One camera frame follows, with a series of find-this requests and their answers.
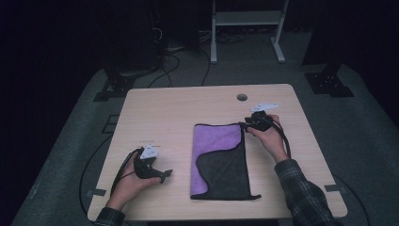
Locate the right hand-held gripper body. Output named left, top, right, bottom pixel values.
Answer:
left=244, top=103, right=279, bottom=133

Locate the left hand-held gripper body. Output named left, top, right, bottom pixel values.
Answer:
left=134, top=143, right=165, bottom=181

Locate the grey and purple towel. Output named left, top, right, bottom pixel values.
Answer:
left=189, top=122, right=262, bottom=201

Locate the person's right hand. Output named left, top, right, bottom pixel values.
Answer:
left=247, top=114, right=290, bottom=164

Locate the person's left hand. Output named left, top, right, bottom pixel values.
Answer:
left=106, top=152, right=162, bottom=211

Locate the grey tape strip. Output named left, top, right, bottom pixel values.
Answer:
left=324, top=184, right=348, bottom=193
left=86, top=187, right=107, bottom=198

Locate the black stand base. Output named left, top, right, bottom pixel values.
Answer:
left=304, top=64, right=356, bottom=98
left=93, top=73, right=136, bottom=103

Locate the white metal stand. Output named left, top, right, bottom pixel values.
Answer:
left=210, top=0, right=290, bottom=65

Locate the dark equipment cabinet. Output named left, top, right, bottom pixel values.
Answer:
left=102, top=0, right=166, bottom=76

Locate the left hand-held gripper cable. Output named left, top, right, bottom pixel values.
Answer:
left=110, top=148, right=143, bottom=197

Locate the hand-held gripper cable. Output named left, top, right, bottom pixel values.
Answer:
left=266, top=117, right=293, bottom=159
left=110, top=148, right=143, bottom=197

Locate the right hand-held gripper cable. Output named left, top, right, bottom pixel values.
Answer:
left=266, top=117, right=293, bottom=159

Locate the long black cable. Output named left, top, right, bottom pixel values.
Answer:
left=78, top=134, right=115, bottom=218
left=333, top=174, right=373, bottom=226

